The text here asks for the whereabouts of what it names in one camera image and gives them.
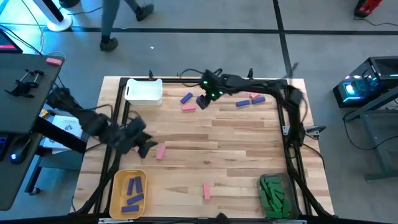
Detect dark monitor screen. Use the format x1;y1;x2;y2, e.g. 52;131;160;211
0;29;24;54

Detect black bar clamp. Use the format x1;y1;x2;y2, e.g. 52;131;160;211
14;70;48;98
4;68;35;94

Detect black lit computer tower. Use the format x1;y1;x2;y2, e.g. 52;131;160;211
332;55;398;109

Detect grey metal side table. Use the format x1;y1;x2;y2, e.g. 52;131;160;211
343;85;398;183

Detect person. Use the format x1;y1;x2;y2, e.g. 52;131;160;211
99;0;155;53

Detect black round base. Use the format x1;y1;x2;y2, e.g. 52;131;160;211
58;0;81;9

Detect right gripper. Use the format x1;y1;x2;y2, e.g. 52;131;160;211
196;70;233;110

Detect yellow plastic bin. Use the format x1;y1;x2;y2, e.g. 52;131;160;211
108;169;148;220

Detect white floor stand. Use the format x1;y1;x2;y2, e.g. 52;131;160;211
32;0;73;32

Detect black metal table frame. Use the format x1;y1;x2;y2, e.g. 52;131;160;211
73;77;335;218

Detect clear plastic container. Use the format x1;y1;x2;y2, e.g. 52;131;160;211
256;172;300;221

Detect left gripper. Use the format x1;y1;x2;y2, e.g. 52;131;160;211
116;119;159;159

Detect silver metal bracket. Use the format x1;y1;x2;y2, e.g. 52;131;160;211
269;218;308;224
98;218;134;224

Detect red power tool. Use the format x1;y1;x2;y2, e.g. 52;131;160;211
353;0;384;18

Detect black side desk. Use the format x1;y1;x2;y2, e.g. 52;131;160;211
0;52;88;212

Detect black computer mouse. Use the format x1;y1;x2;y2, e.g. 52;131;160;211
8;138;32;166

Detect white plastic bin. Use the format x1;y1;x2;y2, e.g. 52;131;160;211
124;78;164;106

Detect black keyboard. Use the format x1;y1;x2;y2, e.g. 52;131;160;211
0;133;9;162

